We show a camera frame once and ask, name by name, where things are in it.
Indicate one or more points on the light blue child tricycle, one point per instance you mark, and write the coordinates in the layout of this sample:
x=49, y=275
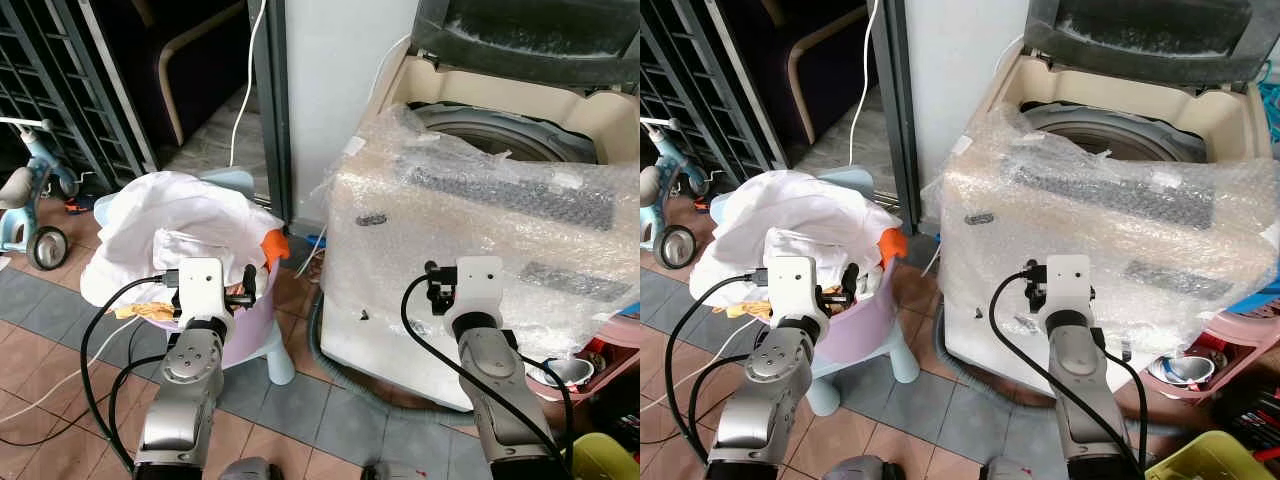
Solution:
x=660, y=210
x=20, y=210

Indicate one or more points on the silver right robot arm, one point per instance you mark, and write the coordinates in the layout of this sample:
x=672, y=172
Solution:
x=1085, y=390
x=505, y=390

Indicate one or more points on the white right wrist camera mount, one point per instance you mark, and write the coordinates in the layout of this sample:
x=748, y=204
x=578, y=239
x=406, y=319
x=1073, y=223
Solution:
x=480, y=285
x=1066, y=283

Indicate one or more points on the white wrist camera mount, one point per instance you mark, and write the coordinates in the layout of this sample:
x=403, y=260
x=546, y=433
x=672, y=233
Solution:
x=200, y=285
x=795, y=285
x=1066, y=283
x=480, y=285

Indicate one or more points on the white garment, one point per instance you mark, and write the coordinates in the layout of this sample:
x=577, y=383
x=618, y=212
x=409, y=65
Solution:
x=170, y=215
x=780, y=215

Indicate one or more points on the lavender laundry basket blue legs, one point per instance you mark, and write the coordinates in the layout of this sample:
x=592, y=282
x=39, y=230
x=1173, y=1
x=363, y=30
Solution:
x=250, y=320
x=860, y=330

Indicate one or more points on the cream top-load washing machine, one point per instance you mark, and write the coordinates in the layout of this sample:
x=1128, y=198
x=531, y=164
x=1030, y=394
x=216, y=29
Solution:
x=430, y=310
x=1040, y=310

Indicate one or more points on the yellow cloth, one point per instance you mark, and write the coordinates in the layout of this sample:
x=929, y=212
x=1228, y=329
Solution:
x=745, y=309
x=140, y=311

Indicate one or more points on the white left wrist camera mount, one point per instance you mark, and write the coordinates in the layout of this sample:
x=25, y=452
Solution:
x=795, y=285
x=200, y=285

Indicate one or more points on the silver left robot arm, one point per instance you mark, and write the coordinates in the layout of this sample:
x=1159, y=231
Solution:
x=760, y=390
x=185, y=390

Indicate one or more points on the dark door frame post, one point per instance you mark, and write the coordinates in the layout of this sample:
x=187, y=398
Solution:
x=270, y=100
x=890, y=110

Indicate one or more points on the grey robot foot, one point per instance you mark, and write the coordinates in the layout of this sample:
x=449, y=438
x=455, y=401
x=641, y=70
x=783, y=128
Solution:
x=248, y=470
x=390, y=472
x=855, y=469

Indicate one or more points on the grey right robot foot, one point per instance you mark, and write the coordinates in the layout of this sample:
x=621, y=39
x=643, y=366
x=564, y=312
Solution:
x=390, y=472

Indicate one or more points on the clear bubble wrap sheet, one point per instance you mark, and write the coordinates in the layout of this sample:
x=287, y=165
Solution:
x=1080, y=215
x=470, y=220

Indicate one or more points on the stainless steel bowl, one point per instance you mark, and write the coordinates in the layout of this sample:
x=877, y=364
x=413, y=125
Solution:
x=1180, y=370
x=565, y=372

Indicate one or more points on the dark armchair wooden arm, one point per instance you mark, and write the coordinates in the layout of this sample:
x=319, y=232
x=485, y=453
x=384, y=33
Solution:
x=810, y=50
x=190, y=50

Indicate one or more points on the dark metal grille gate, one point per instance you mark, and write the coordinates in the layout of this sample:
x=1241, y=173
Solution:
x=690, y=70
x=50, y=70

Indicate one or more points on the orange cloth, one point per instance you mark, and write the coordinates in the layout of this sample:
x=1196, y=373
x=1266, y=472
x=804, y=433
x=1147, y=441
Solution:
x=275, y=248
x=892, y=246

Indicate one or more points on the grey left robot foot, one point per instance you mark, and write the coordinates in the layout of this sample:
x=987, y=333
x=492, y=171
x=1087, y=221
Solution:
x=855, y=469
x=248, y=470

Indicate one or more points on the pink plastic basin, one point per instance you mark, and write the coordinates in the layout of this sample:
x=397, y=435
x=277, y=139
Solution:
x=610, y=365
x=1245, y=345

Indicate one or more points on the dark washing machine lid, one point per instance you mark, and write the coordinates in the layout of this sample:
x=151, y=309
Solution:
x=1150, y=30
x=530, y=35

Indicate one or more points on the yellow-green plastic bin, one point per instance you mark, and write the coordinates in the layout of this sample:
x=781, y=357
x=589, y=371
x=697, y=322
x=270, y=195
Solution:
x=1210, y=458
x=605, y=458

